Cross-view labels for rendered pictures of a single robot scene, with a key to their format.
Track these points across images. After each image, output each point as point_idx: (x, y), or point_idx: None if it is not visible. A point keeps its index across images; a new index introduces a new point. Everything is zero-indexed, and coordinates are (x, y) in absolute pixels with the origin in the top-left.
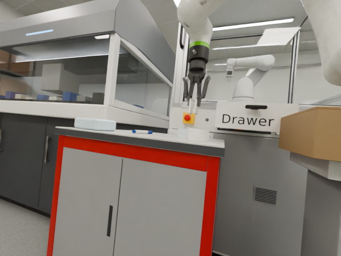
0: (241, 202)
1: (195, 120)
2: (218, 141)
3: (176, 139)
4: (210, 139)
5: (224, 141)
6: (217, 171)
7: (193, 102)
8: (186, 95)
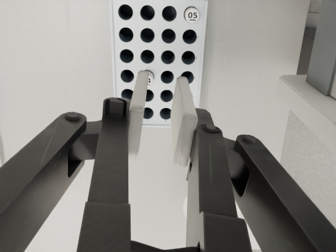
0: None
1: None
2: (275, 82)
3: (168, 236)
4: (245, 22)
5: (306, 13)
6: None
7: (145, 102)
8: (81, 166)
